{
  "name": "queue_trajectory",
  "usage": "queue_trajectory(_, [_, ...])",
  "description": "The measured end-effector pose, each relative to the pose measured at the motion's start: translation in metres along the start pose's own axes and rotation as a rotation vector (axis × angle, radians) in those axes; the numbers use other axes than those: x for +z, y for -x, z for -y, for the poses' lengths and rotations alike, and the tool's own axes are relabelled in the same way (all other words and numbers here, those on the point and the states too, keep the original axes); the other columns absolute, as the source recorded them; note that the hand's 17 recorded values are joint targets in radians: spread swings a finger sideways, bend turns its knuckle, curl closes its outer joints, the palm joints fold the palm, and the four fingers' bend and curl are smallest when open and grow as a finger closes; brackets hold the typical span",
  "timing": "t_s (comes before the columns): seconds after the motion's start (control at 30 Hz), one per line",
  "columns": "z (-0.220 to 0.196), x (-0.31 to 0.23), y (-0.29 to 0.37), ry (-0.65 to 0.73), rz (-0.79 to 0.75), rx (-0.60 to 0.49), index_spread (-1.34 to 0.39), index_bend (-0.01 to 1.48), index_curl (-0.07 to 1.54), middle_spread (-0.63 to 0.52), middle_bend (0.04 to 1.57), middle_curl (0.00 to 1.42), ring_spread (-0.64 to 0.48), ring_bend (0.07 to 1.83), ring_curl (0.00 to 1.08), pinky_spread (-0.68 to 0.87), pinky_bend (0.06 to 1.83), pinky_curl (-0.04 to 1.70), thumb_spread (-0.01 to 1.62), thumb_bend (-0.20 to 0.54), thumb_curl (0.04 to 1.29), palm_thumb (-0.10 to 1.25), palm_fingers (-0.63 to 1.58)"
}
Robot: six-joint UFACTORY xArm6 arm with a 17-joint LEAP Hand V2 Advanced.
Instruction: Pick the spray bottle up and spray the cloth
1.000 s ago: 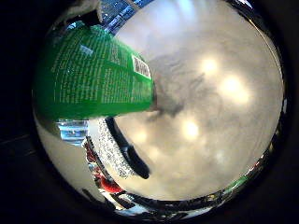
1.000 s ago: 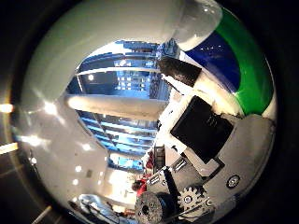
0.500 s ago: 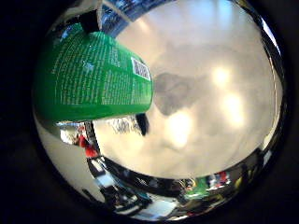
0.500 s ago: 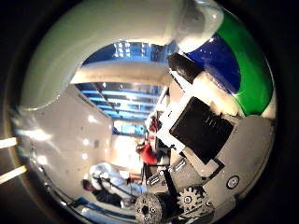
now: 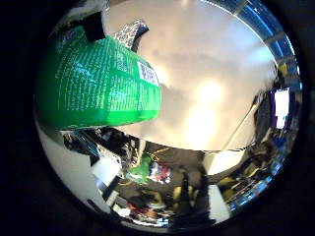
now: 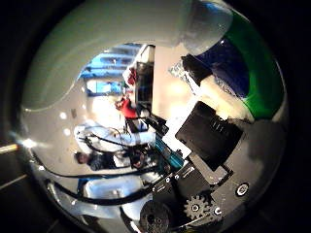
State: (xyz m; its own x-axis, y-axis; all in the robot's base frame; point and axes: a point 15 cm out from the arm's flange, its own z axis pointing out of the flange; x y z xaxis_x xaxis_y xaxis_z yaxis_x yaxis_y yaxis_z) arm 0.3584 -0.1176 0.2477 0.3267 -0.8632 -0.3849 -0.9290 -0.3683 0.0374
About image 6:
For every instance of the dark shelf unit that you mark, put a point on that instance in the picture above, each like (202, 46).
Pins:
(144, 84)

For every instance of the red item on shelf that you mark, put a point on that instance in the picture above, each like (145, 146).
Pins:
(132, 77)

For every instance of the blue patterned cloth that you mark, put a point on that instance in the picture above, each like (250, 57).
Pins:
(177, 70)

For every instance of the person in red top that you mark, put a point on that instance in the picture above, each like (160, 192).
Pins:
(127, 108)

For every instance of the person in dark clothing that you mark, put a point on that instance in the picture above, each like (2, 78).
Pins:
(94, 160)

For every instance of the white desk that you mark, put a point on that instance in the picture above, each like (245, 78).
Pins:
(110, 136)

